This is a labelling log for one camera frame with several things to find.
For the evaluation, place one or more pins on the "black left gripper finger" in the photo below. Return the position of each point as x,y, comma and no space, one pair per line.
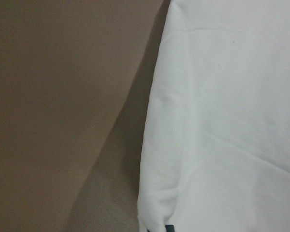
170,228

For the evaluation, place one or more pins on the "white long-sleeve printed shirt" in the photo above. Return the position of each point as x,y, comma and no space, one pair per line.
216,144

